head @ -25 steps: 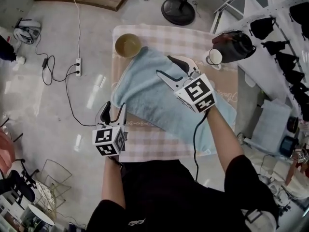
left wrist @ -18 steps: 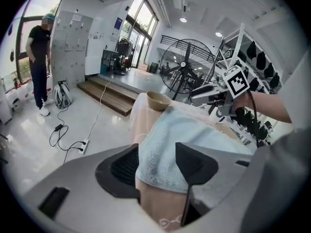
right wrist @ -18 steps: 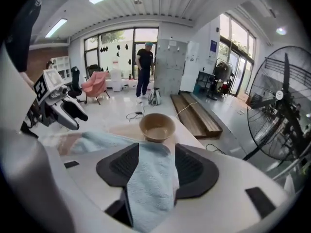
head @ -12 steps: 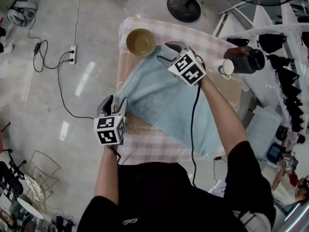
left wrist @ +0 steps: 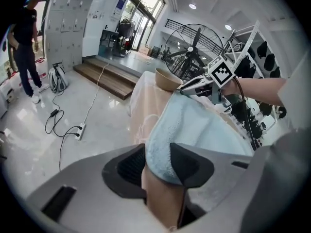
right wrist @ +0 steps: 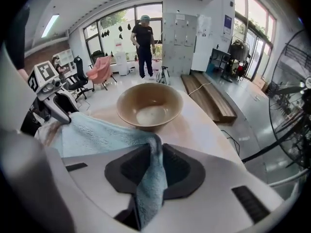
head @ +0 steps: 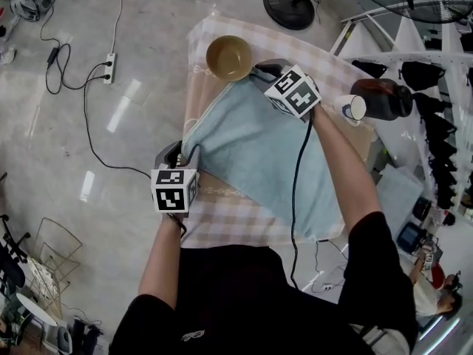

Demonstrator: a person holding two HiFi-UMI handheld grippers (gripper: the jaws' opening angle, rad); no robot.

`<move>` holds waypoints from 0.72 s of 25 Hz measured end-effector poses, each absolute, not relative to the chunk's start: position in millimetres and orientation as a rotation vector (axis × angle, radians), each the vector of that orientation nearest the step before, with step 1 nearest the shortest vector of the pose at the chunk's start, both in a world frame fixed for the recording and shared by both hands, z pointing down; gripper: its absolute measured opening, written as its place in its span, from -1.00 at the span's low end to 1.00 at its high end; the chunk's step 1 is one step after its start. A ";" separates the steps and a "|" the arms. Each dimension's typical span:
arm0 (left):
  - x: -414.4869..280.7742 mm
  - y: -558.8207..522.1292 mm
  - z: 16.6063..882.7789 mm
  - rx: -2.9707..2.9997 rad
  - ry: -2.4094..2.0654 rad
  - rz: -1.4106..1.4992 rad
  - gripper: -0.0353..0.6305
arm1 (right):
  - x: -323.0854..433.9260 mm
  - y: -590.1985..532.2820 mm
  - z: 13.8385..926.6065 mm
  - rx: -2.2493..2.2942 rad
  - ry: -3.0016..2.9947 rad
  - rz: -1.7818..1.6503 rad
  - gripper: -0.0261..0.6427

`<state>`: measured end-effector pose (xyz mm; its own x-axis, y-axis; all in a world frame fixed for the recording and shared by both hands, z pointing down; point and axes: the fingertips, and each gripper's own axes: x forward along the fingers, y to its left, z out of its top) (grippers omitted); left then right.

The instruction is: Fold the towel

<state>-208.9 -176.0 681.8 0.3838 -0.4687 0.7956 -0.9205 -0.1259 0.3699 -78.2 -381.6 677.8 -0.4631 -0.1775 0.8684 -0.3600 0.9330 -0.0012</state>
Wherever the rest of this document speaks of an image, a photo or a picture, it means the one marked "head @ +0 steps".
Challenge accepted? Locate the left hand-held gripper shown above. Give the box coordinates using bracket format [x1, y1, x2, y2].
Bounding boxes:
[150, 141, 203, 218]

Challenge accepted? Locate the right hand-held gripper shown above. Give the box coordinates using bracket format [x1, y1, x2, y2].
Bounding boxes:
[251, 59, 322, 124]

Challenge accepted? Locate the light blue towel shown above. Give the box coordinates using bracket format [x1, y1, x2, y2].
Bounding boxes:
[181, 76, 347, 240]

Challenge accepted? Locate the person's left forearm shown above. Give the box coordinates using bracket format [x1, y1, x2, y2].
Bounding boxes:
[137, 212, 186, 310]

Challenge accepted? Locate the person's right forearm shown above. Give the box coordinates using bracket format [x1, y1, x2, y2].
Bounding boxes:
[312, 104, 384, 236]

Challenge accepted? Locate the brown bowl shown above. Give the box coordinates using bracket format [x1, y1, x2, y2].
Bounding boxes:
[205, 35, 253, 83]

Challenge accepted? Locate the large black floor fan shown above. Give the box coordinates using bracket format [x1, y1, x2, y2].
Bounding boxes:
[262, 0, 473, 31]

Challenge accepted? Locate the black wrist band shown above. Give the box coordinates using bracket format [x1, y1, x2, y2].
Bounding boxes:
[166, 212, 188, 238]

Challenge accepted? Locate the beige checkered floral tablecloth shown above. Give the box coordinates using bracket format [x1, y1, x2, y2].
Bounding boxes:
[183, 15, 378, 249]

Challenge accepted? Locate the white mug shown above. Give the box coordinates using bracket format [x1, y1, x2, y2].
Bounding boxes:
[333, 94, 367, 126]

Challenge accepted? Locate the white power strip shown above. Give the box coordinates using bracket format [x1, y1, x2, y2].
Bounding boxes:
[103, 53, 117, 85]

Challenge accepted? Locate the dark grey thermos jug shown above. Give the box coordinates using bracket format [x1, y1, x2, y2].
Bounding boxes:
[350, 78, 414, 121]

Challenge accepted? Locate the person's black shirt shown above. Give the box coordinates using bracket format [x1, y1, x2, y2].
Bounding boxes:
[110, 211, 421, 355]

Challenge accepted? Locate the pale folded cloth pile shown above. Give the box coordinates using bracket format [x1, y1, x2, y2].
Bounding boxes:
[376, 163, 425, 229]

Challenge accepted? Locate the black cooking pot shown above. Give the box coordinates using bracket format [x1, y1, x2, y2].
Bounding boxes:
[411, 196, 432, 221]

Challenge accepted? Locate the white round side table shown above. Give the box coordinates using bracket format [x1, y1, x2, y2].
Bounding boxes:
[16, 292, 59, 327]

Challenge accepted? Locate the blue cooking pot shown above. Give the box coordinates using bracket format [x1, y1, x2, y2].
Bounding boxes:
[397, 222, 423, 254]

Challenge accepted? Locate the grey waist bag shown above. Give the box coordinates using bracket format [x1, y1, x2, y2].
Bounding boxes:
[349, 322, 413, 355]

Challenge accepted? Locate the black floor cable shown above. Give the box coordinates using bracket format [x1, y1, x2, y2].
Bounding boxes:
[83, 60, 154, 172]

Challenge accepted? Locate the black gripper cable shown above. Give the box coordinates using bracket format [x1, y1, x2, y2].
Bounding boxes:
[289, 111, 316, 291]

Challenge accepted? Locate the white power cable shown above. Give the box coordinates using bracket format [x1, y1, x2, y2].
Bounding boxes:
[110, 0, 129, 55]

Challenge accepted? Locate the black adapter cable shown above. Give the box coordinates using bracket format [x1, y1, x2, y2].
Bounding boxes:
[39, 0, 75, 95]

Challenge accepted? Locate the gold wire stand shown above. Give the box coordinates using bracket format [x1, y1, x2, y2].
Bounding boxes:
[27, 216, 83, 320]

